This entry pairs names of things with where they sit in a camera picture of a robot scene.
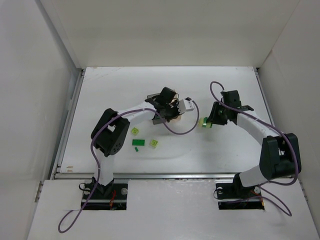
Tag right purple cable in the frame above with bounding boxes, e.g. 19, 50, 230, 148
209, 80, 301, 217

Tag lime lego brick right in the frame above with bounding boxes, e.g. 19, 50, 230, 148
149, 139, 159, 149

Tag lime lego brick left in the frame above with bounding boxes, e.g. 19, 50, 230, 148
131, 127, 140, 136

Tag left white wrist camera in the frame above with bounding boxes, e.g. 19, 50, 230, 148
177, 97, 195, 115

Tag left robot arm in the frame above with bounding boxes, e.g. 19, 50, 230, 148
90, 87, 194, 197

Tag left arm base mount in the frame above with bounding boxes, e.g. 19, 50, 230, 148
83, 181, 128, 211

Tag lime lego brick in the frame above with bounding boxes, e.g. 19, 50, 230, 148
131, 127, 140, 136
149, 139, 159, 149

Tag green and lime lego stack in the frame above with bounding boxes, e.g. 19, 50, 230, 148
198, 117, 212, 129

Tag dark green flat lego plate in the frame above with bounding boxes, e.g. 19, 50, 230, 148
132, 139, 145, 146

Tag orange transparent container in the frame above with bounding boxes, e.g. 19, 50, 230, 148
169, 93, 182, 123

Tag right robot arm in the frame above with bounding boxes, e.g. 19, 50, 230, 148
207, 90, 302, 197

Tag aluminium rail front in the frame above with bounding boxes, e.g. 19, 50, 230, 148
51, 172, 234, 180

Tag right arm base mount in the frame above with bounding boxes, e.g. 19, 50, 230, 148
213, 180, 265, 210

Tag grey transparent container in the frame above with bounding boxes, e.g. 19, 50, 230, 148
146, 93, 172, 125

